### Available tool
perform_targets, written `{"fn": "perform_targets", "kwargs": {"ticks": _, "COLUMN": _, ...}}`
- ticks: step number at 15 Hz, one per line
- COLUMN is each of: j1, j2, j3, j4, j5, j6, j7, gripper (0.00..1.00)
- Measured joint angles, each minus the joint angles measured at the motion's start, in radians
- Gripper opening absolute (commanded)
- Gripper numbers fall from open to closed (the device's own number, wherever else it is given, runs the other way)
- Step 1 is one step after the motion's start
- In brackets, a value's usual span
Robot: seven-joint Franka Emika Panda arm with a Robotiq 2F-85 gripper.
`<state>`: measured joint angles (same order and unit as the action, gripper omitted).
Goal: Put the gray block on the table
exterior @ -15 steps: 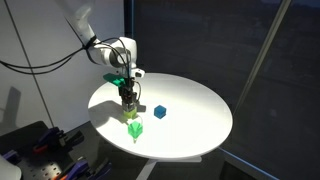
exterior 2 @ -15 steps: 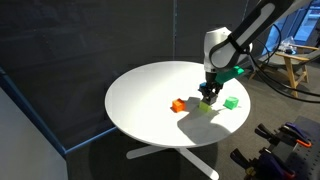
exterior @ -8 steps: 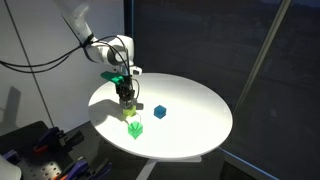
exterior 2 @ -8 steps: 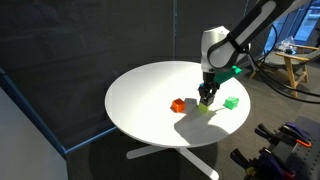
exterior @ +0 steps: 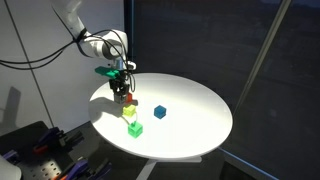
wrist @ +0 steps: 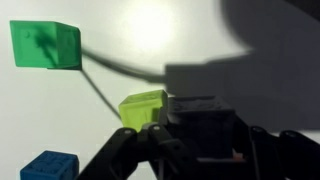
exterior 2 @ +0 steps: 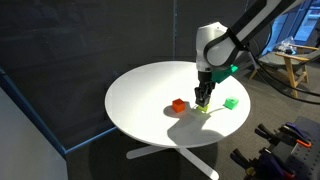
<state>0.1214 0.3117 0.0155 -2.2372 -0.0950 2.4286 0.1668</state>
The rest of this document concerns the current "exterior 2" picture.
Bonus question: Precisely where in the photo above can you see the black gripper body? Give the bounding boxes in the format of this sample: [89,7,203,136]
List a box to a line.
[197,70,216,90]

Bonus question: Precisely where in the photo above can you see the yellow-green block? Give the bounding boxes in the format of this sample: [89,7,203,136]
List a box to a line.
[196,104,211,113]

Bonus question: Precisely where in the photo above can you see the orange block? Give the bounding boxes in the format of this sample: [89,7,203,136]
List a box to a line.
[171,97,186,114]

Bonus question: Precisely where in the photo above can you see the green block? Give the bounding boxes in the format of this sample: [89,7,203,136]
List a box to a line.
[223,96,240,111]

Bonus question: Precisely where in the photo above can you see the white table base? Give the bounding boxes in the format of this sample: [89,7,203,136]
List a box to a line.
[125,142,220,180]

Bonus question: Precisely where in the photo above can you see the wooden armchair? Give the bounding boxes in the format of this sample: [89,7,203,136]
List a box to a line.
[248,43,320,98]

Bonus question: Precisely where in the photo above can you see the clear plastic bag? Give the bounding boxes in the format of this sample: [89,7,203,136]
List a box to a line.
[274,35,298,56]

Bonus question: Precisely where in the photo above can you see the purple black bar clamp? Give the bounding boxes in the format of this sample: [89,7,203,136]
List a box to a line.
[230,147,298,180]
[254,121,313,149]

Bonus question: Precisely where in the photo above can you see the blue lit window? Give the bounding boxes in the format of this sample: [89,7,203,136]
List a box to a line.
[263,0,320,56]

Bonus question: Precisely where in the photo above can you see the black perforated board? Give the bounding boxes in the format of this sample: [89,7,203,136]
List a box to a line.
[266,115,320,180]

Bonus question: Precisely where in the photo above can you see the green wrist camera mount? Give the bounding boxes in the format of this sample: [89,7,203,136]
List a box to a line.
[211,63,240,85]

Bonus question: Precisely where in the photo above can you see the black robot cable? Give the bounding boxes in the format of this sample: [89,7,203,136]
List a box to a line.
[251,38,320,98]
[245,44,320,106]

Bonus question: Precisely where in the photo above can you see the blue metal frame rail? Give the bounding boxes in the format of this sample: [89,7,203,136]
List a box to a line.
[0,66,118,156]

